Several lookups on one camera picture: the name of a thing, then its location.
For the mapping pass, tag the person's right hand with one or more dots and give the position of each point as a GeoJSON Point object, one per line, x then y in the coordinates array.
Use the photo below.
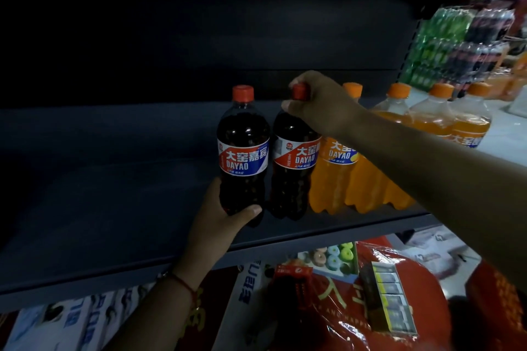
{"type": "Point", "coordinates": [325, 104]}

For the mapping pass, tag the person's left hand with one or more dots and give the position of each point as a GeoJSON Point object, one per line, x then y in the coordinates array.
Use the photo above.
{"type": "Point", "coordinates": [210, 235]}

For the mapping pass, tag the large red-capped cola bottle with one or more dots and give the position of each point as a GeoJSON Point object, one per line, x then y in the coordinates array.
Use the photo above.
{"type": "Point", "coordinates": [243, 157]}
{"type": "Point", "coordinates": [294, 157]}

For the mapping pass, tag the dark grey metal shelf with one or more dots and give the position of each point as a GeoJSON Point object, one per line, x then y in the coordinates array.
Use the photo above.
{"type": "Point", "coordinates": [123, 198]}

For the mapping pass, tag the person's right forearm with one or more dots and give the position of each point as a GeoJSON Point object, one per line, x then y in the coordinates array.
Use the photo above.
{"type": "Point", "coordinates": [444, 186]}

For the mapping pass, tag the person's left forearm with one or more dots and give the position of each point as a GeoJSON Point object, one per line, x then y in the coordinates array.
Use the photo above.
{"type": "Point", "coordinates": [152, 318]}

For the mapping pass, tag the shrink-wrapped bottle packs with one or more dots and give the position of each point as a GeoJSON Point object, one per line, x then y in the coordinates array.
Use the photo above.
{"type": "Point", "coordinates": [453, 42]}

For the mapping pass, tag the yellow trimmed card pack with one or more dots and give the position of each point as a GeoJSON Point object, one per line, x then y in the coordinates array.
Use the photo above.
{"type": "Point", "coordinates": [391, 301]}

